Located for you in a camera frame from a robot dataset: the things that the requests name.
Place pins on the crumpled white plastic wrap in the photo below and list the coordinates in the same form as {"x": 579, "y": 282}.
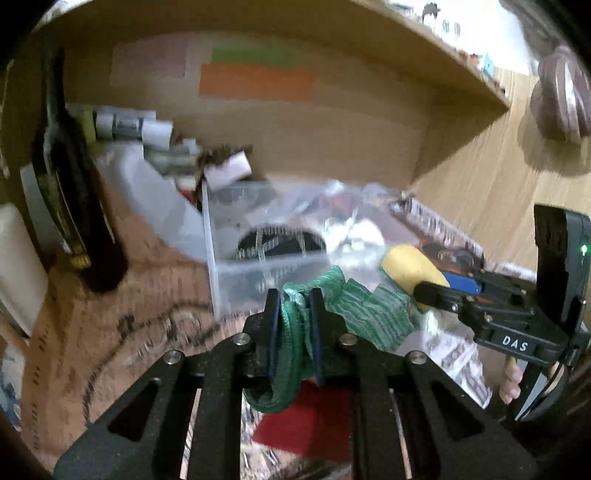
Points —
{"x": 355, "y": 233}

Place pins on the clear plastic storage box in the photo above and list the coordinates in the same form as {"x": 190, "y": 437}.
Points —
{"x": 277, "y": 272}

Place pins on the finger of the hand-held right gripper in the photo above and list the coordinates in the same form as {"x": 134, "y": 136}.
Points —
{"x": 438, "y": 297}
{"x": 464, "y": 282}

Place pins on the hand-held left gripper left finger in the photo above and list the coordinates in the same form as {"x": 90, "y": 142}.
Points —
{"x": 273, "y": 323}

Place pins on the black round object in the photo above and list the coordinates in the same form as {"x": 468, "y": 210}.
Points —
{"x": 281, "y": 242}

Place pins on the yellow soft sponge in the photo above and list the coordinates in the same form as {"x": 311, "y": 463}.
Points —
{"x": 408, "y": 267}

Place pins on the green knitted sock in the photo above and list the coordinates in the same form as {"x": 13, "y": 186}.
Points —
{"x": 369, "y": 309}

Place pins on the dark glass bottle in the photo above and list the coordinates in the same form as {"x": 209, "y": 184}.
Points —
{"x": 69, "y": 184}

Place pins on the printed newspaper sheet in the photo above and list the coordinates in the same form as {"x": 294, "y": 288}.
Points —
{"x": 461, "y": 364}

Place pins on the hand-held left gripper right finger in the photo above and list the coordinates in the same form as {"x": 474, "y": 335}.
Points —
{"x": 316, "y": 332}

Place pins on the green paper note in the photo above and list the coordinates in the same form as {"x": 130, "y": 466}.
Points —
{"x": 256, "y": 55}

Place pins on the person's right hand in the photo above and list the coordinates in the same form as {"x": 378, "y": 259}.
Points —
{"x": 511, "y": 383}

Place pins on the orange paper note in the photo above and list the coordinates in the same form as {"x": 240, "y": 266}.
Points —
{"x": 256, "y": 82}

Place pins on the striped hanging cloth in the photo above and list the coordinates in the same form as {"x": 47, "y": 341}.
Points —
{"x": 561, "y": 97}

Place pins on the wooden shelf board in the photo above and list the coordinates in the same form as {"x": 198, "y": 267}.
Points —
{"x": 369, "y": 50}

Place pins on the translucent plastic lid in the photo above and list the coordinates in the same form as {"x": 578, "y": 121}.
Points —
{"x": 152, "y": 198}

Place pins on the pink paper note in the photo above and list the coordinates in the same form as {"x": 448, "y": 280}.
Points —
{"x": 148, "y": 61}

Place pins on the red cloth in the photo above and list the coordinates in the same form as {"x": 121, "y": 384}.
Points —
{"x": 300, "y": 424}

